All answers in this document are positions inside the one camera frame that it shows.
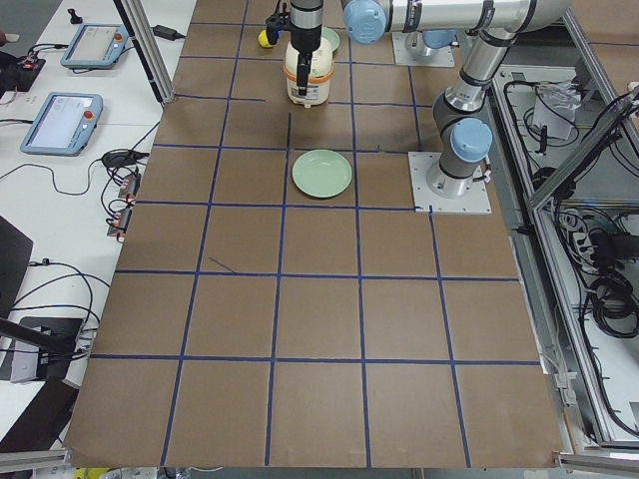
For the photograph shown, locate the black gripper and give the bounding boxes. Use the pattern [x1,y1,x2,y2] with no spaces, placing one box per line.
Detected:
[290,0,322,97]

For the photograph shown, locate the cream rice cooker orange handle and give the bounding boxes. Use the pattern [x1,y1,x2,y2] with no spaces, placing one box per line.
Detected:
[283,39,335,108]

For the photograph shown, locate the green plate near arm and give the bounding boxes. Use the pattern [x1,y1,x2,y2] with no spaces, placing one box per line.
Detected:
[321,26,340,52]
[292,150,352,199]

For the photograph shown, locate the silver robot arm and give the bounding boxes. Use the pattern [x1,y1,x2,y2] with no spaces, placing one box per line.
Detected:
[341,0,571,113]
[427,28,515,200]

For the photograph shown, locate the yellow toy fruit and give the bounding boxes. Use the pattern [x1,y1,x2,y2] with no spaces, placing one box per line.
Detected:
[258,30,275,49]

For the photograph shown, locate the black power adapter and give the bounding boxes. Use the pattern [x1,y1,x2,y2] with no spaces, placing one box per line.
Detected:
[152,25,186,41]

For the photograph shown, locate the far blue teach pendant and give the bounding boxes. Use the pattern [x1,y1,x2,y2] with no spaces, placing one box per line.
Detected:
[60,24,129,69]

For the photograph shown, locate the blue teach pendant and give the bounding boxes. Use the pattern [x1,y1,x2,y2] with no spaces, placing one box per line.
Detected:
[60,24,129,69]
[20,92,103,157]

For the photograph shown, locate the near blue teach pendant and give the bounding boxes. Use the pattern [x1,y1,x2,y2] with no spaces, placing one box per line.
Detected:
[20,92,103,157]

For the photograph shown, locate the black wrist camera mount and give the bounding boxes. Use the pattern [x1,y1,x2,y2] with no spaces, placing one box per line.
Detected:
[266,1,291,45]

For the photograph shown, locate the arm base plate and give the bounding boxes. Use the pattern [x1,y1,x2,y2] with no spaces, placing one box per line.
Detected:
[392,30,456,68]
[408,152,492,215]

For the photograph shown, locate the aluminium frame post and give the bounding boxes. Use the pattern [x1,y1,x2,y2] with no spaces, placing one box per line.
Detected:
[113,0,175,105]

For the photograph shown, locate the black coiled cable bundle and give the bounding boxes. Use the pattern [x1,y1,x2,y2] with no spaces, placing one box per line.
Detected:
[578,271,638,345]

